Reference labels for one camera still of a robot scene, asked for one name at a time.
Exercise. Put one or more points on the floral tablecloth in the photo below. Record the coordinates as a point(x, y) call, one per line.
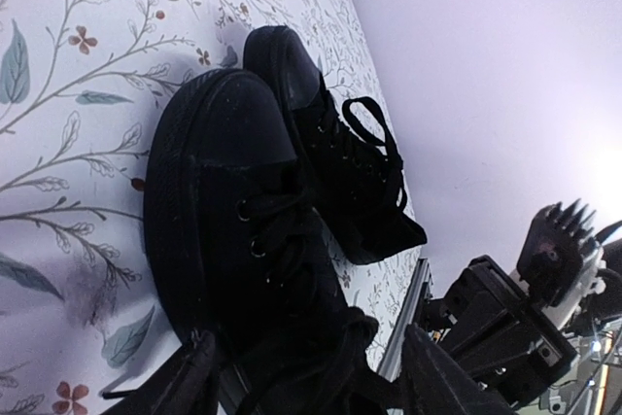
point(83, 84)

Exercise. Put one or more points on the black shoelace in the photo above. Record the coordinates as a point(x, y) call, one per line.
point(287, 342)

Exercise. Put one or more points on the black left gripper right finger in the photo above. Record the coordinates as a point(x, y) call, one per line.
point(431, 382)

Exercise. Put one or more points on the red-soled shoe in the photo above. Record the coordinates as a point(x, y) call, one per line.
point(346, 198)

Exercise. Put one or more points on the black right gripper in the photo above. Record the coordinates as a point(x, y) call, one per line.
point(491, 330)

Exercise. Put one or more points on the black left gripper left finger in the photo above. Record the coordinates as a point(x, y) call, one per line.
point(187, 383)

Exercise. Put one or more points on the front aluminium rail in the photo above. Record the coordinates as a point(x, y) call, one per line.
point(419, 291)

